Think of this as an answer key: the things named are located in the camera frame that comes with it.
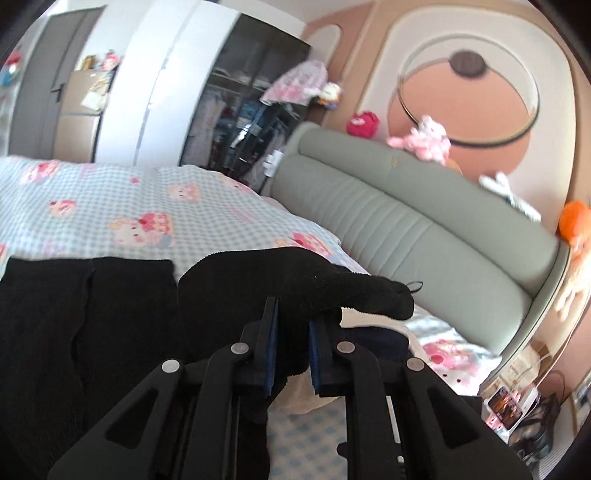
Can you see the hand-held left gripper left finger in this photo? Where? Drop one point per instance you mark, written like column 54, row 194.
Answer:
column 272, row 355

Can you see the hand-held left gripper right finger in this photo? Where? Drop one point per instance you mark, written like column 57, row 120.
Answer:
column 315, row 355

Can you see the black fleece jacket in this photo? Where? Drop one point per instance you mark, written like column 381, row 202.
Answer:
column 138, row 314

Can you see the pink printed hanging clothes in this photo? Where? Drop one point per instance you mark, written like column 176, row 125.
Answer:
column 295, row 83

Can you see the navy knit garment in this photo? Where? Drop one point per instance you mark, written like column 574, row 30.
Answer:
column 378, row 346

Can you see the grey-green padded headboard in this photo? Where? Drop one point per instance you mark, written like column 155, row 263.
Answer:
column 392, row 221

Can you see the smartphone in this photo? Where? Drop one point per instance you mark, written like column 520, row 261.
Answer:
column 503, row 408

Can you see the blue checked cartoon blanket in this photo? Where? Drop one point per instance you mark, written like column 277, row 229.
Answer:
column 138, row 203

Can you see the red plush toy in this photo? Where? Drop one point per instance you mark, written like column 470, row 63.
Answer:
column 364, row 124

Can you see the pink plush bunny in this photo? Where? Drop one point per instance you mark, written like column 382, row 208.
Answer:
column 422, row 141

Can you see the yellow and white plush toy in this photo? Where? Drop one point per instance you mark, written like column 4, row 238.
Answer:
column 331, row 96

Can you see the glass-door wardrobe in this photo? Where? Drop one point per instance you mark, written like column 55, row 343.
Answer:
column 244, row 92

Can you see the orange plush toy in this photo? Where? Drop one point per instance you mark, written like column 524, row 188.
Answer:
column 575, row 230

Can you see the beige fridge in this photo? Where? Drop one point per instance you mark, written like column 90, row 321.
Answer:
column 83, row 115

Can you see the toys on fridge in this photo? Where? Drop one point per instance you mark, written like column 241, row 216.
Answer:
column 104, row 60

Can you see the grey cabinet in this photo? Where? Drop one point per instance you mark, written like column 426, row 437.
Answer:
column 41, row 83

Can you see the red and blue toy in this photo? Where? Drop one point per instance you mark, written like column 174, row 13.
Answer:
column 10, row 69

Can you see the white wall plug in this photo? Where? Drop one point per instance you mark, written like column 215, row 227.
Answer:
column 273, row 164

